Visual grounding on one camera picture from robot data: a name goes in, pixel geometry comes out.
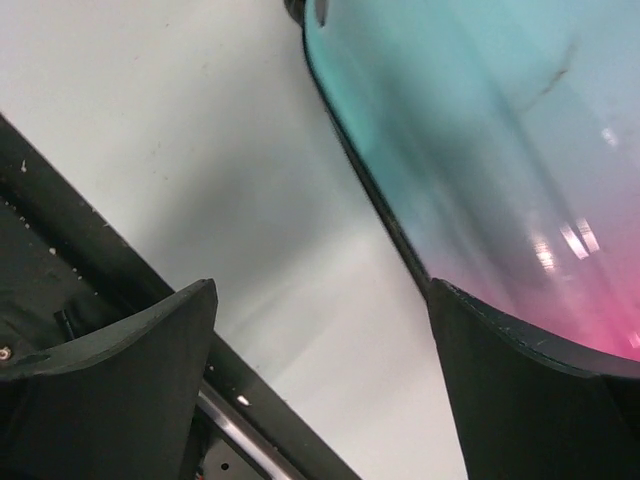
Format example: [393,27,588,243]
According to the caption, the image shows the pink and teal kids suitcase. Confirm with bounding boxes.
[285,1,639,359]

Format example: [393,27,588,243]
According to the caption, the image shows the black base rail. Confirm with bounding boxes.
[1,121,354,479]

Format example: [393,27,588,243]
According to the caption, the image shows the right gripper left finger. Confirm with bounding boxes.
[1,279,218,479]

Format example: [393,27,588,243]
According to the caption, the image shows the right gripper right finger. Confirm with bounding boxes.
[428,279,639,479]

